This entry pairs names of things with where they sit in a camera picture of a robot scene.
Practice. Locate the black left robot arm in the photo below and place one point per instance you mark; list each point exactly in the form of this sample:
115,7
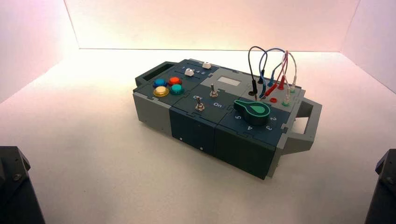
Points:
15,191

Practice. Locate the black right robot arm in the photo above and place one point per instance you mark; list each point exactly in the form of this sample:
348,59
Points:
383,191

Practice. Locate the green push button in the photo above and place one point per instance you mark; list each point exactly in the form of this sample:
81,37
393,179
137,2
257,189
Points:
177,89

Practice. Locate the red push button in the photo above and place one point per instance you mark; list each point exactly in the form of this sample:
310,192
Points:
174,81

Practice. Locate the yellow push button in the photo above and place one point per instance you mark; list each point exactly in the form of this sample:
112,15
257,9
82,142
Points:
161,91

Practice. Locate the blue push button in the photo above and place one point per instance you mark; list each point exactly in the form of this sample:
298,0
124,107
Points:
160,82

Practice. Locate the grey and teal control box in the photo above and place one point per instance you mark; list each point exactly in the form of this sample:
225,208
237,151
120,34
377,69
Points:
191,130

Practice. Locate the white slider knob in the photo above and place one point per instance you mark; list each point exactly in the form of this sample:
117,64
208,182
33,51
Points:
206,65
189,72

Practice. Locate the small grey display screen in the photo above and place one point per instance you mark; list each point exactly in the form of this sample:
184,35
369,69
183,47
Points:
229,81

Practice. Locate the green rotary knob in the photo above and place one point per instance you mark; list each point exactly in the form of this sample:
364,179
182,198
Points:
253,110

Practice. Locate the metal toggle switch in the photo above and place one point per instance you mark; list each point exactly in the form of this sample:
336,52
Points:
212,91
200,105

